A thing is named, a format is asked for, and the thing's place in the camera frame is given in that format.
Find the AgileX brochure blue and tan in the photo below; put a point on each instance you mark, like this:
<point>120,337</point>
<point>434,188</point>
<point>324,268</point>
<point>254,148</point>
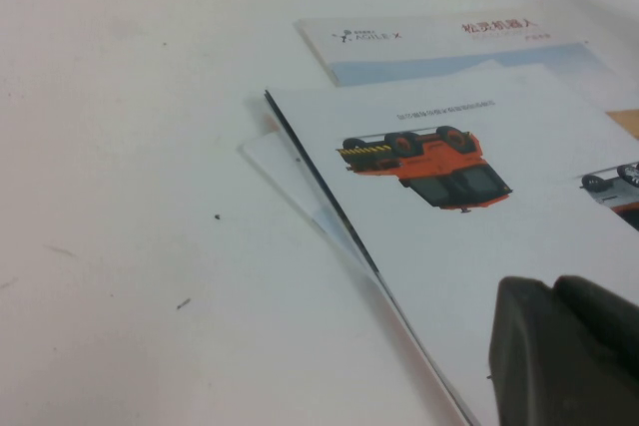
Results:
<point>424,47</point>

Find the white paper sheet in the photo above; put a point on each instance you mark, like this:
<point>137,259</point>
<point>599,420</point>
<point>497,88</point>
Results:
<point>279,166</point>

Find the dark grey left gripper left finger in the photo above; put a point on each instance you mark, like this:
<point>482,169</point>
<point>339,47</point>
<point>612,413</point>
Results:
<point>524,356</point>

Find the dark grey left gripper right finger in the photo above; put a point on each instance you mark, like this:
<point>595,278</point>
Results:
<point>599,311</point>

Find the LEADOR logistics brochure white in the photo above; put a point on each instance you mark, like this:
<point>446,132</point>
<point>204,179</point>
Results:
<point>474,256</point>

